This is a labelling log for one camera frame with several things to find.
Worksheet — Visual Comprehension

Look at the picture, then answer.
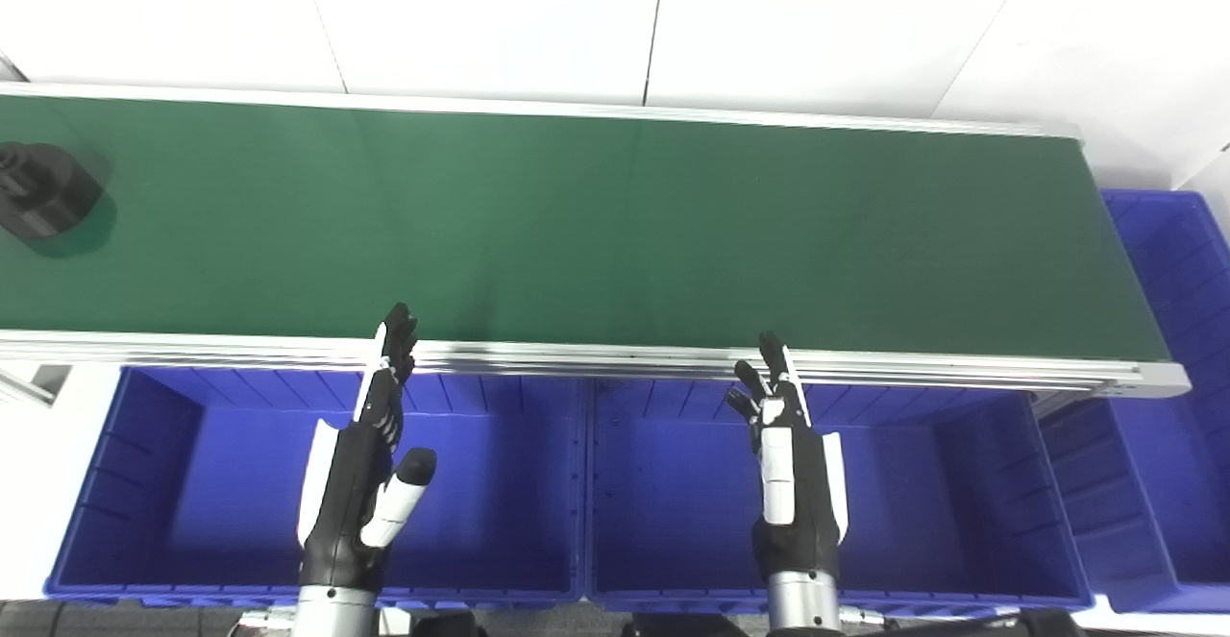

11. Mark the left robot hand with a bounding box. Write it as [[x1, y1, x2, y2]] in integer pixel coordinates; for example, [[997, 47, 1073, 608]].
[[296, 303, 438, 592]]

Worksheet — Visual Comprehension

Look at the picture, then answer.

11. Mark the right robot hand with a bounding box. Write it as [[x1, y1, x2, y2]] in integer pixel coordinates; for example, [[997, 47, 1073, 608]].
[[726, 331, 849, 580]]

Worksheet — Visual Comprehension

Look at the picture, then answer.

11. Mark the black round machine part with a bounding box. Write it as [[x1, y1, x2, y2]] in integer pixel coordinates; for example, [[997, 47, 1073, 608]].
[[0, 142, 107, 239]]

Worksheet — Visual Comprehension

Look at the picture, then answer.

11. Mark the blue plastic bin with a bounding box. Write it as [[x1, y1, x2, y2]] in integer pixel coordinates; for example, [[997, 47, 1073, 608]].
[[43, 365, 589, 611], [1038, 188, 1230, 614], [584, 378, 1096, 616]]

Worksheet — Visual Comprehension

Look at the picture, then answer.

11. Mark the green conveyor belt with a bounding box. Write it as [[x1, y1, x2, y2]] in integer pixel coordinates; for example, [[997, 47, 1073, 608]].
[[0, 94, 1171, 365], [0, 83, 1193, 400]]

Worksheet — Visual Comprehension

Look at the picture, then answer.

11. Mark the aluminium conveyor leg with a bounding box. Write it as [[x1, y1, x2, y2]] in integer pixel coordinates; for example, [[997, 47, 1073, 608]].
[[0, 363, 73, 409]]

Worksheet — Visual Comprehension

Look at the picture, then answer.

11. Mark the black robot torso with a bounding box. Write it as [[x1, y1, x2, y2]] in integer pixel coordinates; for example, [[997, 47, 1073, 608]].
[[413, 611, 760, 637]]

